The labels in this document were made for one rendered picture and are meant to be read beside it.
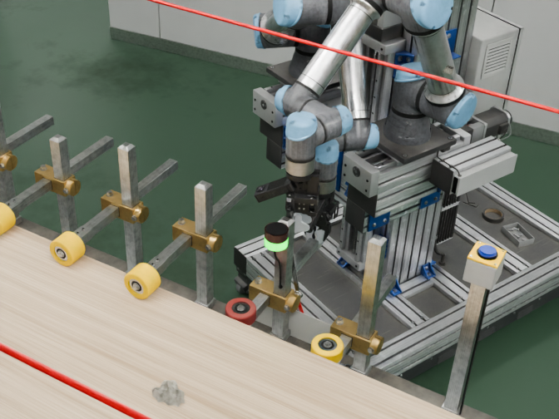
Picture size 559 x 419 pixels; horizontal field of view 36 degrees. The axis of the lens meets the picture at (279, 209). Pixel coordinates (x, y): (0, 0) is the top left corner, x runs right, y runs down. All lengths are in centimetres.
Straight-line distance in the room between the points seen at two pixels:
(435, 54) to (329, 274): 132
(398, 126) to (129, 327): 103
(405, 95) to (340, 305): 101
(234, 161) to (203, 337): 239
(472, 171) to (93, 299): 124
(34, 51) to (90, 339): 369
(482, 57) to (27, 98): 292
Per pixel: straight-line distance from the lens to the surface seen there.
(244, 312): 223
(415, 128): 267
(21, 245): 251
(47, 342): 220
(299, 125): 210
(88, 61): 551
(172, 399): 202
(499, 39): 303
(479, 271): 198
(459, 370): 221
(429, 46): 235
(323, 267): 347
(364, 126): 250
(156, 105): 498
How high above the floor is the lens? 241
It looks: 36 degrees down
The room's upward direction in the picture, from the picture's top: 3 degrees clockwise
